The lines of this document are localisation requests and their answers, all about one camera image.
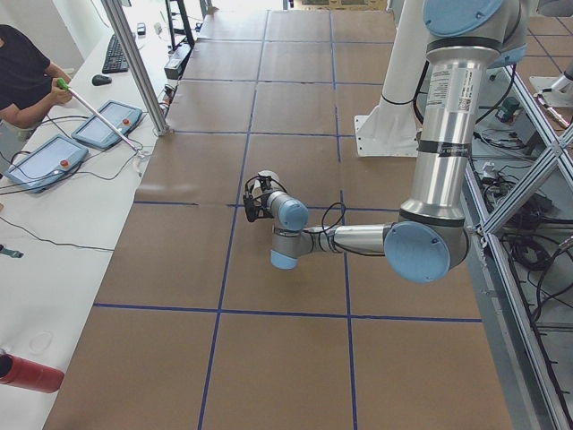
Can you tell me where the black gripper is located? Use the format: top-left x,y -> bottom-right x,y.
252,176 -> 273,214

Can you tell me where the white smiley mug black handle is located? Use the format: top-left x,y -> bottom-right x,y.
256,170 -> 283,192

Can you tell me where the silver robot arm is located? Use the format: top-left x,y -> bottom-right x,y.
243,1 -> 529,283

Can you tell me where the far blue teach pendant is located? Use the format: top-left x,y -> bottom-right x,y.
71,99 -> 145,151

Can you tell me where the blue teach pendant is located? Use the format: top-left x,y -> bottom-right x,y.
4,134 -> 89,193
71,99 -> 145,151

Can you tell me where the black keyboard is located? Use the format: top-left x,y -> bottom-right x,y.
102,34 -> 129,74

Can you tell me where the black computer mouse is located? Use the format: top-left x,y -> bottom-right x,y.
91,74 -> 112,86

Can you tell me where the near blue teach pendant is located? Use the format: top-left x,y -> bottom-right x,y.
4,134 -> 89,193

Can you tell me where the long metal reacher stick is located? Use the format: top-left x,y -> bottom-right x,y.
56,78 -> 150,159

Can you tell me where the green power adapter box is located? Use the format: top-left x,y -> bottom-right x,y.
495,96 -> 521,124

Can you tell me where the seated person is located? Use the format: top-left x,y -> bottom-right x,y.
1,24 -> 72,129

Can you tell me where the red water bottle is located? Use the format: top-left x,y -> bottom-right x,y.
1,353 -> 64,393

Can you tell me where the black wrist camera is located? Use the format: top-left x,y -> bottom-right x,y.
243,191 -> 264,222

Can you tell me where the aluminium frame post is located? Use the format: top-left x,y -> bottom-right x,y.
101,0 -> 170,136

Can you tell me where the white pedestal column with base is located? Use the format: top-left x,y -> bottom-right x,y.
355,0 -> 429,157

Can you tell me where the aluminium side frame rail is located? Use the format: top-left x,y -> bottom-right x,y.
462,56 -> 572,429

